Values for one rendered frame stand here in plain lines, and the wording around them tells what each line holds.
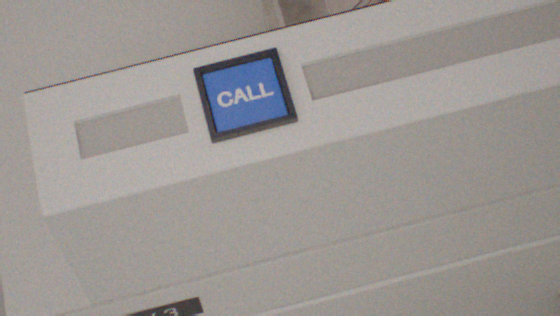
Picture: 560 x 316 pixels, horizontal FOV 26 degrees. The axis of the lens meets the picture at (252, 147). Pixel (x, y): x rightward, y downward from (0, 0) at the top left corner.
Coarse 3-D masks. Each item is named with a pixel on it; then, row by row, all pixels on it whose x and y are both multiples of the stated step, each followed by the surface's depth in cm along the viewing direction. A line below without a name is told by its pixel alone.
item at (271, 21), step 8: (264, 0) 90; (272, 0) 90; (328, 0) 90; (336, 0) 89; (344, 0) 89; (352, 0) 89; (360, 0) 89; (376, 0) 89; (384, 0) 89; (264, 8) 90; (272, 8) 90; (328, 8) 89; (336, 8) 89; (344, 8) 89; (264, 16) 91; (272, 16) 89; (272, 24) 89
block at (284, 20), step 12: (276, 0) 87; (288, 0) 86; (300, 0) 86; (312, 0) 86; (324, 0) 86; (288, 12) 86; (300, 12) 86; (312, 12) 86; (324, 12) 86; (288, 24) 85
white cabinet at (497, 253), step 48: (384, 240) 88; (432, 240) 90; (480, 240) 92; (528, 240) 94; (192, 288) 87; (240, 288) 89; (288, 288) 91; (336, 288) 93; (384, 288) 95; (432, 288) 97; (480, 288) 99; (528, 288) 102
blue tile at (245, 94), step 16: (256, 64) 77; (272, 64) 77; (208, 80) 77; (224, 80) 77; (240, 80) 77; (256, 80) 76; (272, 80) 76; (208, 96) 76; (224, 96) 76; (240, 96) 76; (256, 96) 76; (272, 96) 76; (224, 112) 75; (240, 112) 75; (256, 112) 75; (272, 112) 75; (224, 128) 75
